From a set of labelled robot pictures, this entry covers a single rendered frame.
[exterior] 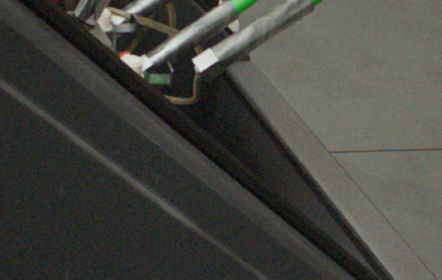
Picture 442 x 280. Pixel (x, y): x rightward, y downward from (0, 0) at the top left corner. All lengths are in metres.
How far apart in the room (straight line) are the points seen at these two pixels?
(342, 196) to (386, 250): 0.08
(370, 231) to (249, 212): 0.56
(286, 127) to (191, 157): 0.70
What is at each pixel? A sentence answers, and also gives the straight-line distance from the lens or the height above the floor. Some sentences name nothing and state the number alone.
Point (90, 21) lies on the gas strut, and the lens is 0.31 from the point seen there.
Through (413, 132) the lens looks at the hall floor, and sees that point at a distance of 3.03.
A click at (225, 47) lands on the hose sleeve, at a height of 1.14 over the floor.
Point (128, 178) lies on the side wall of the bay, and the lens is 0.30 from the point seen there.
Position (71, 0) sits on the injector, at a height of 1.11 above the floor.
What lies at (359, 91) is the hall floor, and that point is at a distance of 3.19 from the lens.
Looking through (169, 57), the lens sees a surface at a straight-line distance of 0.79.
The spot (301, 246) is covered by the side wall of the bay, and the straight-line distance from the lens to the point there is 0.35.
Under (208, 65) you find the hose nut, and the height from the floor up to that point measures 1.13.
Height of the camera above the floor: 1.45
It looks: 30 degrees down
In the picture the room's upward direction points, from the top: 10 degrees clockwise
